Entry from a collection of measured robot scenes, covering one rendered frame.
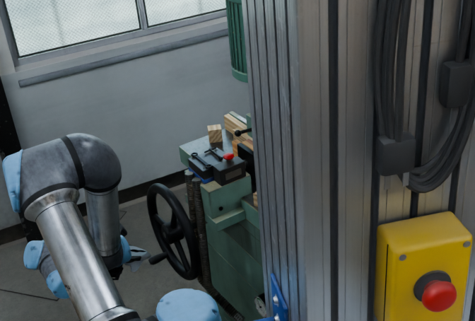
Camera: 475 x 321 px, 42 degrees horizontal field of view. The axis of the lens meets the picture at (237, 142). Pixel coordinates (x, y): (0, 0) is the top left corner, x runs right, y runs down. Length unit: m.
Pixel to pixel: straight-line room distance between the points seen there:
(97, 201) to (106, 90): 1.66
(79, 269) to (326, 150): 0.72
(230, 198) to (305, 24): 1.18
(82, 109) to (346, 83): 2.54
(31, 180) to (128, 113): 1.89
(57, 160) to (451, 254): 0.85
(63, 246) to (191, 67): 2.05
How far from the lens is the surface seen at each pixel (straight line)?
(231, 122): 2.02
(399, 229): 0.69
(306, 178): 0.63
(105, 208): 1.47
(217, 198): 1.68
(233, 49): 1.66
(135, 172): 3.31
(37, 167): 1.30
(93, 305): 1.22
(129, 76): 3.08
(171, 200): 1.67
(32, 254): 1.70
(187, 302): 1.22
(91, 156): 1.33
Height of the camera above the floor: 1.88
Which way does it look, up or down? 30 degrees down
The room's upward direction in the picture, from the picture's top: 5 degrees counter-clockwise
